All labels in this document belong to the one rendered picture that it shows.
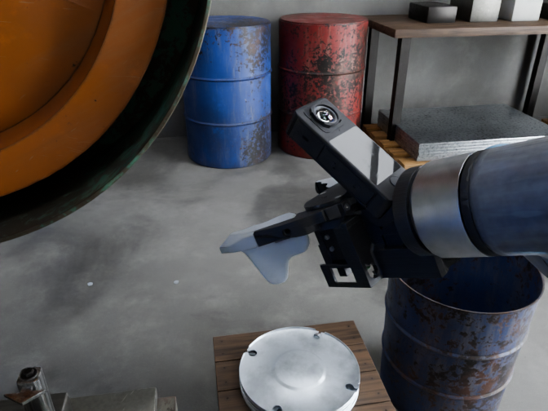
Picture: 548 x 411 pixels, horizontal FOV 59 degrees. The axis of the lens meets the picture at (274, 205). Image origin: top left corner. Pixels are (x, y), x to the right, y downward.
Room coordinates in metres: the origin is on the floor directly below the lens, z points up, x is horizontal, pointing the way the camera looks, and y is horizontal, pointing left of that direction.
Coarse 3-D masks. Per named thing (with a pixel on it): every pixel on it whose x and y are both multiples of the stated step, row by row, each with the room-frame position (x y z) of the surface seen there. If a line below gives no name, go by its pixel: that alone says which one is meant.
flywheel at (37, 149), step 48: (0, 0) 0.65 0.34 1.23; (48, 0) 0.66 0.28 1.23; (96, 0) 0.67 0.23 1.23; (144, 0) 0.65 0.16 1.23; (0, 48) 0.65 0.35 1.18; (48, 48) 0.66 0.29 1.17; (96, 48) 0.65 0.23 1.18; (144, 48) 0.65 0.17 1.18; (0, 96) 0.65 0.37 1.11; (48, 96) 0.66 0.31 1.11; (96, 96) 0.63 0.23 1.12; (0, 144) 0.62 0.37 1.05; (48, 144) 0.62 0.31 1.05; (0, 192) 0.61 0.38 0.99
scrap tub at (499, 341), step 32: (512, 256) 1.25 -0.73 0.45; (416, 288) 1.35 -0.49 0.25; (448, 288) 1.35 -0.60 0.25; (480, 288) 1.30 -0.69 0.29; (512, 288) 1.22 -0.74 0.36; (544, 288) 1.06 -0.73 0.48; (416, 320) 1.03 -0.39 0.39; (448, 320) 0.98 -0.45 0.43; (480, 320) 0.96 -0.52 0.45; (512, 320) 0.97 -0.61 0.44; (384, 352) 1.14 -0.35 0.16; (416, 352) 1.02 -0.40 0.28; (448, 352) 0.98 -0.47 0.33; (480, 352) 0.96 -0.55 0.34; (512, 352) 0.98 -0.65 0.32; (384, 384) 1.13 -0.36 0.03; (416, 384) 1.01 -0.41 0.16; (448, 384) 0.97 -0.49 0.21; (480, 384) 0.97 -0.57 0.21
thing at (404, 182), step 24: (336, 192) 0.39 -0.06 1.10; (408, 192) 0.32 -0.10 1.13; (336, 216) 0.36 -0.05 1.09; (360, 216) 0.36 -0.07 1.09; (384, 216) 0.34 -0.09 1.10; (408, 216) 0.31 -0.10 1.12; (336, 240) 0.37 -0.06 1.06; (360, 240) 0.35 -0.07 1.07; (384, 240) 0.35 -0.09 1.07; (408, 240) 0.31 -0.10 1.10; (336, 264) 0.36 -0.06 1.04; (360, 264) 0.34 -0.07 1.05; (384, 264) 0.34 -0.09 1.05; (408, 264) 0.33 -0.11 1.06; (432, 264) 0.31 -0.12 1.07
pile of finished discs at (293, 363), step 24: (264, 336) 0.97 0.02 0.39; (288, 336) 0.97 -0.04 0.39; (312, 336) 0.97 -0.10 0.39; (264, 360) 0.89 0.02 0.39; (288, 360) 0.88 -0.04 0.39; (312, 360) 0.88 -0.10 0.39; (336, 360) 0.89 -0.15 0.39; (240, 384) 0.82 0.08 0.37; (264, 384) 0.81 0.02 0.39; (288, 384) 0.81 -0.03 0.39; (312, 384) 0.81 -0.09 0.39; (336, 384) 0.81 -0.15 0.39; (264, 408) 0.75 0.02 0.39; (288, 408) 0.75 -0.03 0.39; (312, 408) 0.75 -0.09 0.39; (336, 408) 0.75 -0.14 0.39
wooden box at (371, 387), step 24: (240, 336) 1.01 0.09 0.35; (336, 336) 1.01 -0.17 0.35; (360, 336) 1.01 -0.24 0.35; (216, 360) 0.92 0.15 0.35; (240, 360) 0.92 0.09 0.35; (360, 360) 0.92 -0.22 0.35; (216, 384) 0.99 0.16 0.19; (360, 384) 0.85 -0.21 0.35; (240, 408) 0.78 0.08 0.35; (360, 408) 0.78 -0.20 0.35; (384, 408) 0.78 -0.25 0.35
